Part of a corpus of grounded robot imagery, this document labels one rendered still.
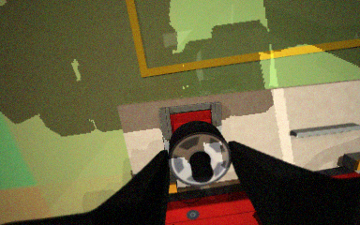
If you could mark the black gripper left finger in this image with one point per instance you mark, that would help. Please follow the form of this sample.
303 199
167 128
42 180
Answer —
141 201

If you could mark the yellow rectangular outline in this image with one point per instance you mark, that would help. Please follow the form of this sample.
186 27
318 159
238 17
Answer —
145 72

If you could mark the black wheel with brown rim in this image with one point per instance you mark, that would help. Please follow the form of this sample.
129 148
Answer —
193 137

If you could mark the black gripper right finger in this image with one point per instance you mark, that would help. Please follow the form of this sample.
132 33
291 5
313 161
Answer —
285 194

